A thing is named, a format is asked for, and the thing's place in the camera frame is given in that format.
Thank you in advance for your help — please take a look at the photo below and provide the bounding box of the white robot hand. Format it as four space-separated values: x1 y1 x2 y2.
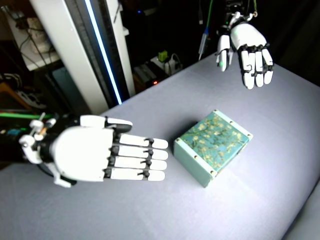
53 114 169 183
215 21 275 90

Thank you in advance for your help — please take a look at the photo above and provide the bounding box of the teal floral box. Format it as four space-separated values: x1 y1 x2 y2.
173 108 254 180

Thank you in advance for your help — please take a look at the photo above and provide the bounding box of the black and white patterned object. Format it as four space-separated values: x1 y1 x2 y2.
13 88 48 110

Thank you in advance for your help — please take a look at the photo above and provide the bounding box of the white power strip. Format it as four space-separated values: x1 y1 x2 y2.
149 51 184 76

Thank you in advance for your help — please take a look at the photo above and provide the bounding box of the grey table cloth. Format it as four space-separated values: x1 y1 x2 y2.
0 51 320 240

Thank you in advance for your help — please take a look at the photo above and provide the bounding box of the white cluttered shelf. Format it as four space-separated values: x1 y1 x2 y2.
4 7 63 72

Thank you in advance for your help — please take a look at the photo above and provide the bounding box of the black device with red light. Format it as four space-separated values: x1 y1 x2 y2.
133 62 166 89

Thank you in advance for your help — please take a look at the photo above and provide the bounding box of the white column with blue light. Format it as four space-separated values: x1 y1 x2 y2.
29 0 137 116

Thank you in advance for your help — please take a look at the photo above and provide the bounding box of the green cable with grey connector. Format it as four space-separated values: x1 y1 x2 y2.
198 0 215 61

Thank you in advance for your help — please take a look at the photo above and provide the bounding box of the orange wooden frame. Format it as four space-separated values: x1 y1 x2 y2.
0 81 33 111

